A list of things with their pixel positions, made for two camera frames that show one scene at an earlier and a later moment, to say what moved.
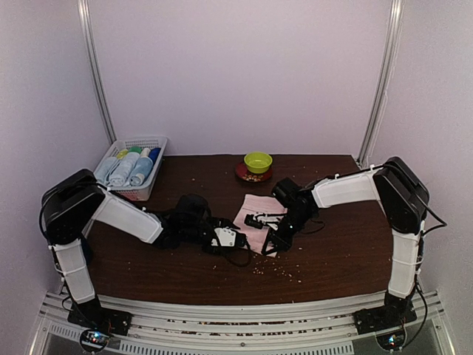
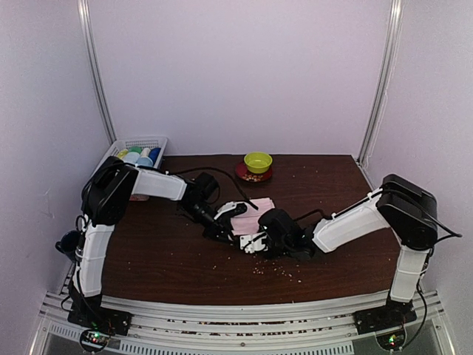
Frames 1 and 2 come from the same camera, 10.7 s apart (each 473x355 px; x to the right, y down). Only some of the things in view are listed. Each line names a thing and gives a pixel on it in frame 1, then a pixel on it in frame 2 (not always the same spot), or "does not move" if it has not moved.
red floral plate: x=243 y=173 does not move
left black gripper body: x=191 y=233 -> x=194 y=211
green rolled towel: x=135 y=149 does not move
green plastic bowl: x=258 y=162 does not move
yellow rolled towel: x=123 y=152 does not move
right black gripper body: x=298 y=221 -> x=281 y=249
